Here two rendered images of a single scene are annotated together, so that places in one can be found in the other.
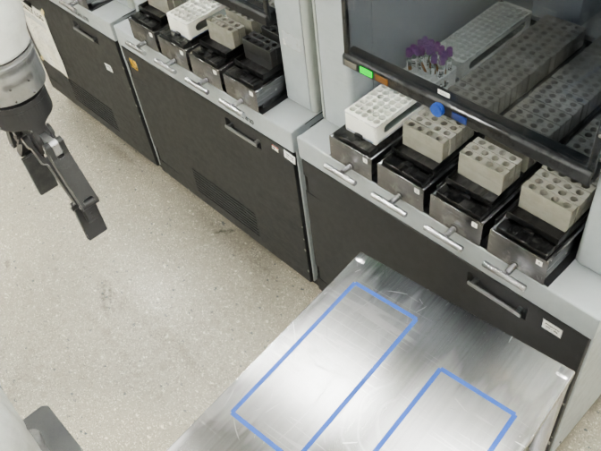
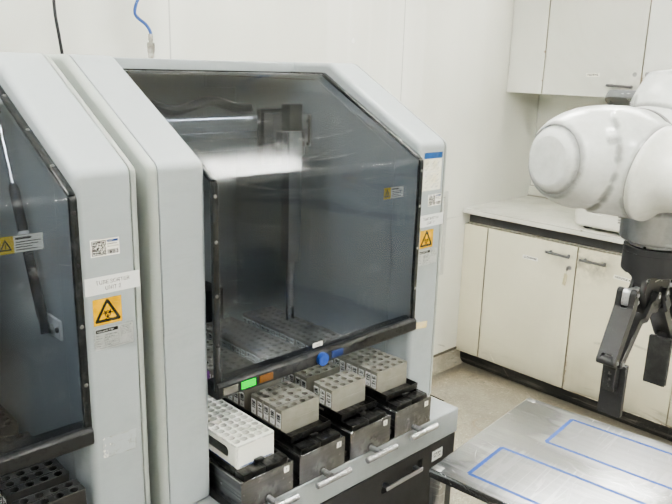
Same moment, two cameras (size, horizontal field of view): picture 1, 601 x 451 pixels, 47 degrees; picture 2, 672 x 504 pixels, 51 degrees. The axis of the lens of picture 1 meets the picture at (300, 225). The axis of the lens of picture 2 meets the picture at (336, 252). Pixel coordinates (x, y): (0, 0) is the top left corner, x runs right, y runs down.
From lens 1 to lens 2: 1.70 m
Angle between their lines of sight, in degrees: 83
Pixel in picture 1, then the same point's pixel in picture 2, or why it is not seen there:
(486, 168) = (353, 384)
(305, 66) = (141, 461)
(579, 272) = not seen: hidden behind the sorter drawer
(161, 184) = not seen: outside the picture
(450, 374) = (549, 438)
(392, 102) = (233, 421)
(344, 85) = (202, 435)
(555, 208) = (398, 369)
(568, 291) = (433, 413)
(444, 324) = (503, 436)
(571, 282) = not seen: hidden behind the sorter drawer
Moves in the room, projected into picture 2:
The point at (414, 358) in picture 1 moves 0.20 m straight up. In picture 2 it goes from (541, 451) to (550, 365)
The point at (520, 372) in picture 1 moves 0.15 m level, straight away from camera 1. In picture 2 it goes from (537, 413) to (475, 400)
